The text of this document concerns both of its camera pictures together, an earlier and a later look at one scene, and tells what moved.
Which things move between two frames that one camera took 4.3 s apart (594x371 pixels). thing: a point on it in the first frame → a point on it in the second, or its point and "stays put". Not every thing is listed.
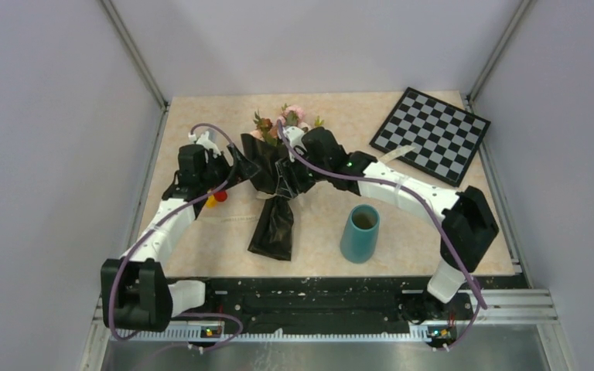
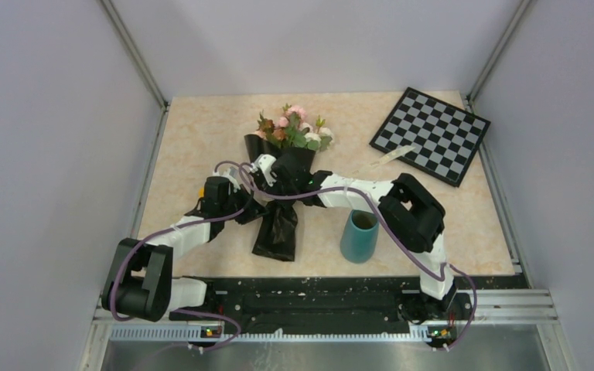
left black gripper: [244, 169] → [254, 209]
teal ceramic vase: [360, 234] stays put
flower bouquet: [272, 236] stays put
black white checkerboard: [446, 137] stays put
